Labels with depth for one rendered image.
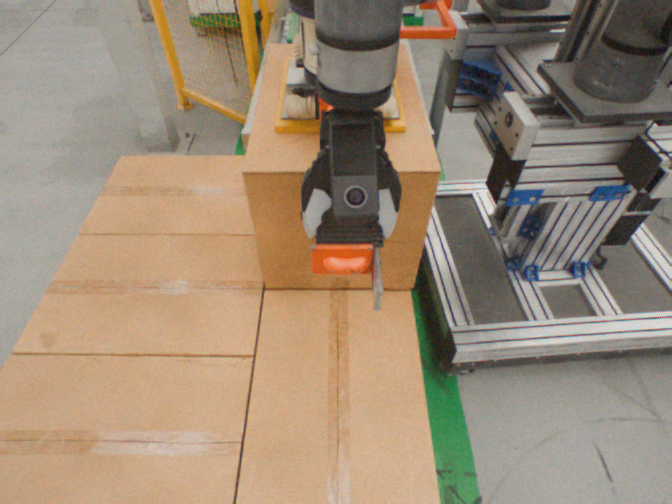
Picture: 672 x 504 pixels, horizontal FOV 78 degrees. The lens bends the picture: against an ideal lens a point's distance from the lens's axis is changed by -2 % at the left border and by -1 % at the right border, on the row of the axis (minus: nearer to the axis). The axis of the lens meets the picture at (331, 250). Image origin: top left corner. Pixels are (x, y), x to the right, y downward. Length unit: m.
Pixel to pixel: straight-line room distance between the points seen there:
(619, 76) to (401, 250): 0.55
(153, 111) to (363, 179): 2.18
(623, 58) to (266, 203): 0.75
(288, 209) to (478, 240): 1.06
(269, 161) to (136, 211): 0.70
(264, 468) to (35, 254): 1.71
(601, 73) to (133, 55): 1.99
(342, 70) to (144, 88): 2.13
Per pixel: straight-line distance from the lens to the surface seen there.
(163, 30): 2.89
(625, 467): 1.78
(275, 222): 0.95
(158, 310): 1.19
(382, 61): 0.40
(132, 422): 1.07
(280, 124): 0.96
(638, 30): 1.02
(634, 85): 1.04
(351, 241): 0.51
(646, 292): 1.93
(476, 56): 1.44
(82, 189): 2.63
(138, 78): 2.46
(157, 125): 2.58
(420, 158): 0.90
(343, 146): 0.42
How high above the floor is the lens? 1.47
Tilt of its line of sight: 49 degrees down
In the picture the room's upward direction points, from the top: straight up
